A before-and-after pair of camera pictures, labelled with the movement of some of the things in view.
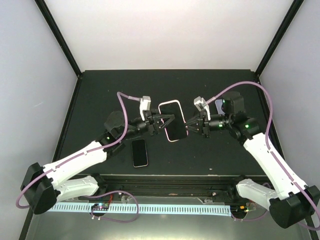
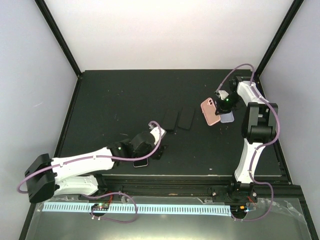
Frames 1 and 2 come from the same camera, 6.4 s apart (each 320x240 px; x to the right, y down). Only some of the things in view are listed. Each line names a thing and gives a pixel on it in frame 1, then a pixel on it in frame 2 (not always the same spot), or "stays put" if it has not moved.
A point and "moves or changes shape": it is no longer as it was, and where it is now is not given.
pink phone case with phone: [177, 129] moves or changes shape
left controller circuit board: [100, 207] stays put
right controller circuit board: [239, 209] stays put
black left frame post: [54, 28] stays put
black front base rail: [219, 188] stays put
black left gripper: [149, 117] -> [158, 153]
